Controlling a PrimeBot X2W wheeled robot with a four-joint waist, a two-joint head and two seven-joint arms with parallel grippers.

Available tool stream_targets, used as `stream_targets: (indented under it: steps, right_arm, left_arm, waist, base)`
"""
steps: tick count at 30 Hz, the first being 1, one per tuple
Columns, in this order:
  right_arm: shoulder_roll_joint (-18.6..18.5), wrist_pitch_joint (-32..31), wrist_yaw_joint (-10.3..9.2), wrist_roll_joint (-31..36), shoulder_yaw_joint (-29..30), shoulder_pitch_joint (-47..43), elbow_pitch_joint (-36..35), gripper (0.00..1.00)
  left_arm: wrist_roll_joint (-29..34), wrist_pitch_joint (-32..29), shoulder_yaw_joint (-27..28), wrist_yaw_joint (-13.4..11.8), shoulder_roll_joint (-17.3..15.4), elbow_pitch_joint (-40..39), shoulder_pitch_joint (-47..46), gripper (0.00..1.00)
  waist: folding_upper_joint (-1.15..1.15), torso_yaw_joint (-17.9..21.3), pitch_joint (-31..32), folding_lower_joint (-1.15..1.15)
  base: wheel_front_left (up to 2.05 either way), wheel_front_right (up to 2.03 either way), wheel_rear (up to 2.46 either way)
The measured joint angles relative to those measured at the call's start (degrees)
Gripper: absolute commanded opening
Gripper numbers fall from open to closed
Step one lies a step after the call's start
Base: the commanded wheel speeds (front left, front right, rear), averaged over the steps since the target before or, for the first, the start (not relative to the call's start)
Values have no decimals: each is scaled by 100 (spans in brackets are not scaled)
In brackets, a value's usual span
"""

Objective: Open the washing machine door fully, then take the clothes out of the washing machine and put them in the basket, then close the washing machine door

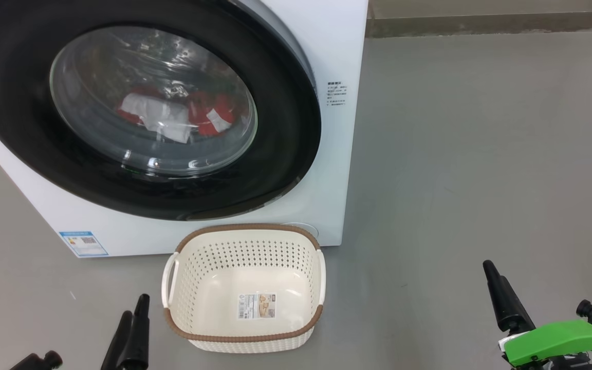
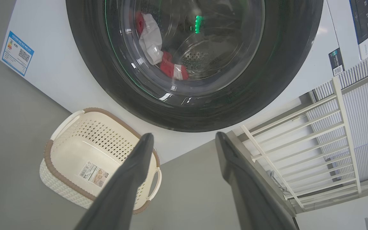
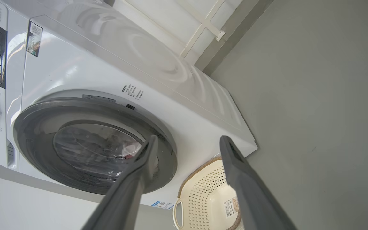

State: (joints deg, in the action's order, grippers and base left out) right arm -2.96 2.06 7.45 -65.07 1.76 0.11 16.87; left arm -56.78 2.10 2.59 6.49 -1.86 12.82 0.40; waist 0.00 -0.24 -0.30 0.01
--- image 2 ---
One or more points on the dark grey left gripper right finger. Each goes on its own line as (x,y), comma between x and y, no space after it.
(251,195)

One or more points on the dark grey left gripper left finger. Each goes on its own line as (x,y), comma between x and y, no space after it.
(123,188)

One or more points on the white and red garment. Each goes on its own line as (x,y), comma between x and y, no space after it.
(150,38)

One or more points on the printed product label sticker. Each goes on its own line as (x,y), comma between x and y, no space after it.
(94,174)

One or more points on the cream perforated laundry basket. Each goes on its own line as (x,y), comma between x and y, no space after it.
(75,150)

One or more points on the white front-load washing machine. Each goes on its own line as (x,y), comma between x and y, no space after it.
(59,64)

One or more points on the stainless steel washing machine drum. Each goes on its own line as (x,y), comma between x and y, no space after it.
(203,57)

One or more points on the white barred gate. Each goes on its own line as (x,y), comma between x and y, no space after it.
(347,127)

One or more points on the black QR code sticker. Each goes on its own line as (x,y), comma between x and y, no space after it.
(336,62)

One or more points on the blue energy label sticker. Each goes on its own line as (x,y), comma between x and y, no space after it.
(16,54)

